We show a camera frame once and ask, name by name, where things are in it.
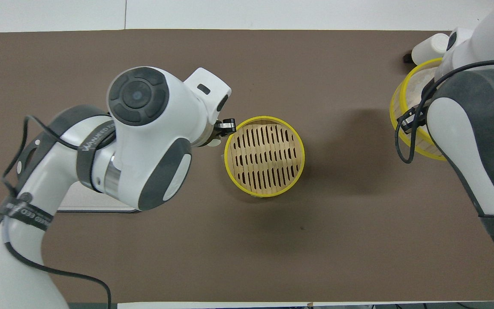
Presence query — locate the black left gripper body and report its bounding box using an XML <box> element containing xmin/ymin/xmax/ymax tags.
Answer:
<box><xmin>210</xmin><ymin>121</ymin><xmax>225</xmax><ymax>145</ymax></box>

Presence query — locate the yellow bamboo steamer basket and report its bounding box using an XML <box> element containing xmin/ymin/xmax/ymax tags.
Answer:
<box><xmin>223</xmin><ymin>115</ymin><xmax>306</xmax><ymax>198</ymax></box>
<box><xmin>389</xmin><ymin>58</ymin><xmax>450</xmax><ymax>162</ymax></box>

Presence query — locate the white plastic cup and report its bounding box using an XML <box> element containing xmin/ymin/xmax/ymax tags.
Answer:
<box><xmin>410</xmin><ymin>33</ymin><xmax>450</xmax><ymax>64</ymax></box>

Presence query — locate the brown table mat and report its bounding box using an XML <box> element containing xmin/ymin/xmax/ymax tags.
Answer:
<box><xmin>0</xmin><ymin>29</ymin><xmax>494</xmax><ymax>303</ymax></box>

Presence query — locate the grey cutting board dark rim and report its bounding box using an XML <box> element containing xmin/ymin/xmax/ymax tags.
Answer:
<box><xmin>15</xmin><ymin>135</ymin><xmax>143</xmax><ymax>214</ymax></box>

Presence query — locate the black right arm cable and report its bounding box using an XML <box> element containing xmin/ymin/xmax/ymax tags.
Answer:
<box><xmin>395</xmin><ymin>59</ymin><xmax>494</xmax><ymax>164</ymax></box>

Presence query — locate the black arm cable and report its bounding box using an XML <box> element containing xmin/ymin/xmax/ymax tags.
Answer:
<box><xmin>395</xmin><ymin>59</ymin><xmax>494</xmax><ymax>164</ymax></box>
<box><xmin>0</xmin><ymin>115</ymin><xmax>114</xmax><ymax>309</ymax></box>

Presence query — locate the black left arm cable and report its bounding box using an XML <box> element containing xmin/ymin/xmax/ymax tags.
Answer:
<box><xmin>0</xmin><ymin>115</ymin><xmax>114</xmax><ymax>309</ymax></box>

